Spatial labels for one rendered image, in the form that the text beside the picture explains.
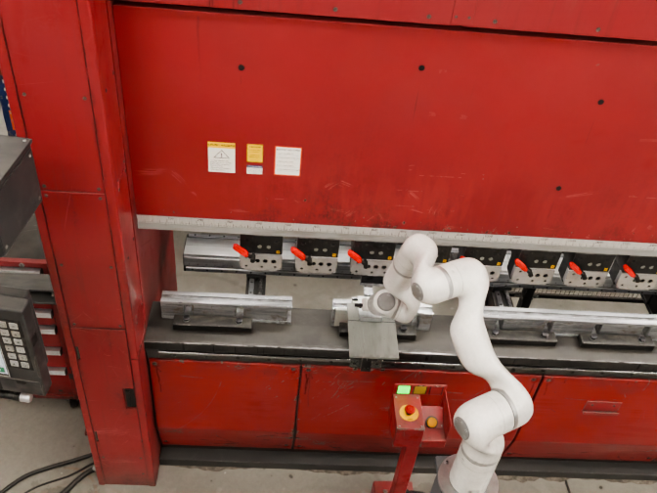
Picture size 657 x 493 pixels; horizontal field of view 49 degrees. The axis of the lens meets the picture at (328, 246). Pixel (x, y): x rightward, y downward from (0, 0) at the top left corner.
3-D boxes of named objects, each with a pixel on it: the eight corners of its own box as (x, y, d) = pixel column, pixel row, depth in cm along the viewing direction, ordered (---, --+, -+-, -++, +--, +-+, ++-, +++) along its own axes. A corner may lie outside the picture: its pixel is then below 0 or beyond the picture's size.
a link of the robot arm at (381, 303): (398, 297, 254) (372, 288, 253) (405, 295, 241) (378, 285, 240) (389, 320, 252) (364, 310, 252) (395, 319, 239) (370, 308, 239)
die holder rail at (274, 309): (161, 318, 283) (159, 301, 276) (163, 306, 287) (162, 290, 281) (290, 324, 286) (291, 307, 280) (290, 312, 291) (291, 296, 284)
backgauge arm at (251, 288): (243, 327, 301) (243, 304, 291) (252, 226, 348) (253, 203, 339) (262, 328, 301) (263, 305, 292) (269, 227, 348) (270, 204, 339)
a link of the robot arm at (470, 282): (476, 439, 206) (520, 419, 213) (501, 441, 195) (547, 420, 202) (419, 271, 210) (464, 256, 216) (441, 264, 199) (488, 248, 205)
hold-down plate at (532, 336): (481, 343, 287) (483, 338, 285) (479, 333, 291) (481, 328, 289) (555, 346, 290) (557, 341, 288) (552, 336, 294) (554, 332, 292)
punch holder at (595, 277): (562, 286, 272) (576, 253, 261) (556, 270, 278) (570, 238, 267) (601, 288, 273) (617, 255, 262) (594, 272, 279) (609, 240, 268)
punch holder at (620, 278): (614, 289, 273) (630, 256, 262) (607, 272, 280) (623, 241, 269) (652, 291, 275) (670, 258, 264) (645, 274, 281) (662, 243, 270)
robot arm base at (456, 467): (503, 510, 221) (519, 477, 209) (442, 510, 220) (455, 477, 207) (491, 455, 235) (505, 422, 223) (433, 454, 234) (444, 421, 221)
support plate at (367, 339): (349, 357, 261) (349, 355, 261) (346, 304, 281) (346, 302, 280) (399, 359, 263) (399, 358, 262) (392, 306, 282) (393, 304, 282)
